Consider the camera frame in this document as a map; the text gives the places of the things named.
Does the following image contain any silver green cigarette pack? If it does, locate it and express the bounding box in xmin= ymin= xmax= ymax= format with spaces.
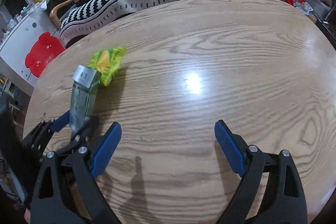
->
xmin=69 ymin=65 xmax=101 ymax=134

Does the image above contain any yellow green snack wrapper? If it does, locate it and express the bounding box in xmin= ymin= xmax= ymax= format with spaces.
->
xmin=87 ymin=47 xmax=126 ymax=86

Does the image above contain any red pig-shaped stool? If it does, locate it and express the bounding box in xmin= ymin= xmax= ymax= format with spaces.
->
xmin=25 ymin=32 xmax=65 ymax=77

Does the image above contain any white cabinet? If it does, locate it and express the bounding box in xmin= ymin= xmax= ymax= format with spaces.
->
xmin=1 ymin=8 xmax=58 ymax=96

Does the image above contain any dark wooden chair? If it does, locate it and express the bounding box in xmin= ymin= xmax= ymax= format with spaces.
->
xmin=315 ymin=0 xmax=336 ymax=50

